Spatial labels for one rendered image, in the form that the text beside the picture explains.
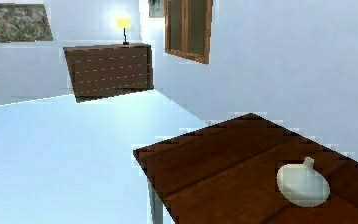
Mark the brown wooden table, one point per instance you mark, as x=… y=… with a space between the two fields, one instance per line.
x=220 y=166

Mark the brown chest of drawers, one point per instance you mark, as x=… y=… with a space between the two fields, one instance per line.
x=110 y=71

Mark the wooden framed window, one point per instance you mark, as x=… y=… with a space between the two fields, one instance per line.
x=188 y=30

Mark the yellow table lamp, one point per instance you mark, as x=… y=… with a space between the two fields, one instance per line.
x=124 y=26

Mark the small dark framed picture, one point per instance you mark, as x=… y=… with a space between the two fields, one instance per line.
x=156 y=8

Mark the white round vase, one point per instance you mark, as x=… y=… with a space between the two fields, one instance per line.
x=302 y=186

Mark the grey mottled framed picture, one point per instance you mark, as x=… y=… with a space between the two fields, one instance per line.
x=20 y=22

